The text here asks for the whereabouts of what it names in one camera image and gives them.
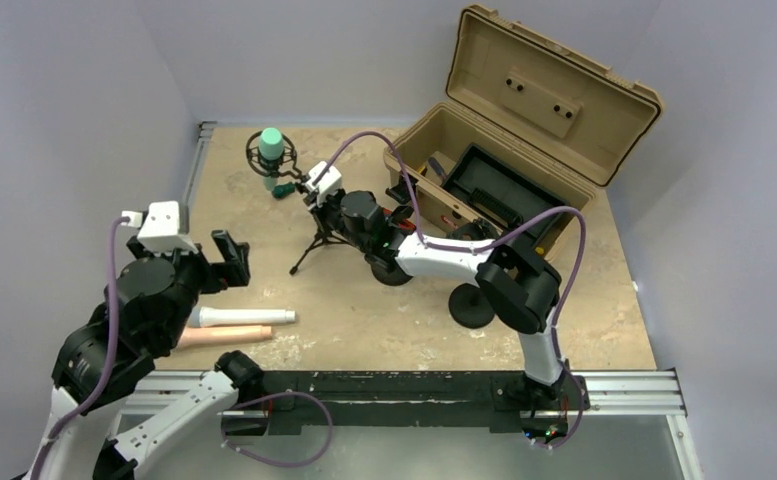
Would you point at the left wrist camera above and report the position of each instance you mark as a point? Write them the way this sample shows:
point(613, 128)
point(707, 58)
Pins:
point(163, 228)

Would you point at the white microphone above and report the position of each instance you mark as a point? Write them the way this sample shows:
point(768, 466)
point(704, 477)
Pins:
point(206, 317)

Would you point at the pink microphone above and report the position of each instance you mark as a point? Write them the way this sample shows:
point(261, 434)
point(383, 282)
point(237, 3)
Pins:
point(210, 336)

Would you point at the tan plastic tool case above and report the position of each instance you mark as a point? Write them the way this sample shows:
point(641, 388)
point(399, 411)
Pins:
point(553, 114)

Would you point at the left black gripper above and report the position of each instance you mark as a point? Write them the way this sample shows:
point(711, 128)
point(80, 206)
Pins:
point(221, 274)

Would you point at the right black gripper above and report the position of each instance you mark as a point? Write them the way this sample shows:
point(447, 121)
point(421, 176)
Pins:
point(320, 210)

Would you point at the round base clip stand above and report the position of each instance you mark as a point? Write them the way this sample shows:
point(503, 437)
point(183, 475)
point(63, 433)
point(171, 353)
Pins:
point(398, 226)

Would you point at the green microphone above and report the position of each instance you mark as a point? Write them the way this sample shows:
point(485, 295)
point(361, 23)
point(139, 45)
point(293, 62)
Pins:
point(271, 149)

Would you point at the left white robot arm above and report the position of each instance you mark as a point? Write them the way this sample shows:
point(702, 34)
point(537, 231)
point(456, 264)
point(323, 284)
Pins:
point(142, 318)

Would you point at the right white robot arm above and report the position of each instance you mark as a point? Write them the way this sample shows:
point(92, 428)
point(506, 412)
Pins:
point(504, 278)

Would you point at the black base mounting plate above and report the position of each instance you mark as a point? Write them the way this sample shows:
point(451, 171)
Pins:
point(498, 401)

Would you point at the green handle screwdriver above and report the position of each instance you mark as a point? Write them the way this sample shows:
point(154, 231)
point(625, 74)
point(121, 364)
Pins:
point(282, 191)

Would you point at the round base shock mount stand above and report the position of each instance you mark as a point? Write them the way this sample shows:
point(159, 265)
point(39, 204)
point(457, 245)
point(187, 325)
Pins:
point(466, 304)

